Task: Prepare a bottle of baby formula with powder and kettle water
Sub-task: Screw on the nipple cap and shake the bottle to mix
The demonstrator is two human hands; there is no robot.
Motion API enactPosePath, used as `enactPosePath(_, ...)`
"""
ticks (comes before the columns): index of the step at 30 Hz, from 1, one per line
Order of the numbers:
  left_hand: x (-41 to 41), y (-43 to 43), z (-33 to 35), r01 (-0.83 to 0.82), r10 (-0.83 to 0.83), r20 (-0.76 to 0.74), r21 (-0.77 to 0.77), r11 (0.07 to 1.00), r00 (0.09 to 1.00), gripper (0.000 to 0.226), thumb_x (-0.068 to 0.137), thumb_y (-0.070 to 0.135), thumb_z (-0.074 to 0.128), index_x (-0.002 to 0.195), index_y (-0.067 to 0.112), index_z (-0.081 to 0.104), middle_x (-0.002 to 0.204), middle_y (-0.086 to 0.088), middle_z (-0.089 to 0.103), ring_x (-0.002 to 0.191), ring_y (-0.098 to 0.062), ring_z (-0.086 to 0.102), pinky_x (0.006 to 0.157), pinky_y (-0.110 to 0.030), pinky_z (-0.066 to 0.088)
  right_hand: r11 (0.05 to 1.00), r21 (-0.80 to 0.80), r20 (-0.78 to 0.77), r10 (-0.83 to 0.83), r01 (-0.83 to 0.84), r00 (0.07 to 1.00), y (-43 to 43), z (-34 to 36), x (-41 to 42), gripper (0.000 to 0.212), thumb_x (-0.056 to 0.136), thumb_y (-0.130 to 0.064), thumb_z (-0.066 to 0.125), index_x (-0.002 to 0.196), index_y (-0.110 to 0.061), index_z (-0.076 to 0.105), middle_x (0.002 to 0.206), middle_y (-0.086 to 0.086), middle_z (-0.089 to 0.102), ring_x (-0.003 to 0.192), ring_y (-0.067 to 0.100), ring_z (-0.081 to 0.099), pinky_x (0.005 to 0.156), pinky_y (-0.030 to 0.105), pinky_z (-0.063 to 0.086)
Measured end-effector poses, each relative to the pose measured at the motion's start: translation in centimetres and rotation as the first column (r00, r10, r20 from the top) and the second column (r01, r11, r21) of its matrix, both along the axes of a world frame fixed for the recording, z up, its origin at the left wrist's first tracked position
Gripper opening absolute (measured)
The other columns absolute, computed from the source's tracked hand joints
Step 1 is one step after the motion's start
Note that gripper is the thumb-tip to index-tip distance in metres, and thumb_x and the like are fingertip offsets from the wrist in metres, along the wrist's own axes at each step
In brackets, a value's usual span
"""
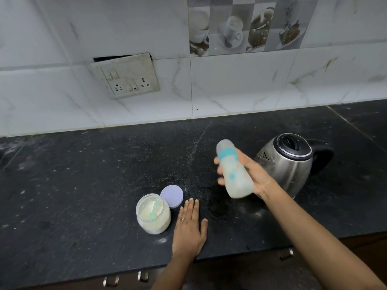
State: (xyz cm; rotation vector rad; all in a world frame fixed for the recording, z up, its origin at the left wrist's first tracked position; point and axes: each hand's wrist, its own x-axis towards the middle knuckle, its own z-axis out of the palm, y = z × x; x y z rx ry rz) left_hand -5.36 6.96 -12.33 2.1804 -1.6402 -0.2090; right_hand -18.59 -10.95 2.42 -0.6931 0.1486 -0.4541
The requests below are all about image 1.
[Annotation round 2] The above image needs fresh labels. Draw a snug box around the person's left forearm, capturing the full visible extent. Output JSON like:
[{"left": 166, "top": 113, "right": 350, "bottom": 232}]
[{"left": 150, "top": 252, "right": 197, "bottom": 290}]

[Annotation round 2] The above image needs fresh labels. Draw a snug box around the lilac round jar lid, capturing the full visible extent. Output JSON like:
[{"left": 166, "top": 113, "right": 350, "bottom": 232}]
[{"left": 160, "top": 185, "right": 184, "bottom": 208}]

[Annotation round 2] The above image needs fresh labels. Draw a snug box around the clear jar of milk powder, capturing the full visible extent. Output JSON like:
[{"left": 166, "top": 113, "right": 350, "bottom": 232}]
[{"left": 136, "top": 193, "right": 172, "bottom": 235}]

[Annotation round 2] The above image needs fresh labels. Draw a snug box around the person's right forearm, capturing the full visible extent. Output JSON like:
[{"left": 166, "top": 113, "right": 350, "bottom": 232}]
[{"left": 261, "top": 185, "right": 387, "bottom": 290}]

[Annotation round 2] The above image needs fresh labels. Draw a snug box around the white wall socket switchboard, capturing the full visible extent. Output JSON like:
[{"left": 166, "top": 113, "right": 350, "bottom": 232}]
[{"left": 92, "top": 52, "right": 160, "bottom": 99}]

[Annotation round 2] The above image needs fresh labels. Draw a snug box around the person's left hand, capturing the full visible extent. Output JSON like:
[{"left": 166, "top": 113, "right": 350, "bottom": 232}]
[{"left": 172, "top": 198, "right": 209, "bottom": 259}]

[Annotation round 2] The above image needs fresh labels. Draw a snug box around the decorative cups picture tile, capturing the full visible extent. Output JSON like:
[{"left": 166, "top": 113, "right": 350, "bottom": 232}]
[{"left": 187, "top": 0, "right": 318, "bottom": 56}]

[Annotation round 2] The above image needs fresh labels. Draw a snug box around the baby bottle with teal ring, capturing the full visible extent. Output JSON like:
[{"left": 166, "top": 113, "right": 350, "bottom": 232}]
[{"left": 216, "top": 139, "right": 255, "bottom": 199}]

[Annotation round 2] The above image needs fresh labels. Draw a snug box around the stainless steel electric kettle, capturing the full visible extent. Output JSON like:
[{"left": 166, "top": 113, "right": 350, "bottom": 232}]
[{"left": 254, "top": 133, "right": 335, "bottom": 199}]

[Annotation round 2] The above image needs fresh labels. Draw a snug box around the person's right hand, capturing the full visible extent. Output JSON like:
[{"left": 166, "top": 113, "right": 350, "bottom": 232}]
[{"left": 214, "top": 148, "right": 277, "bottom": 199}]

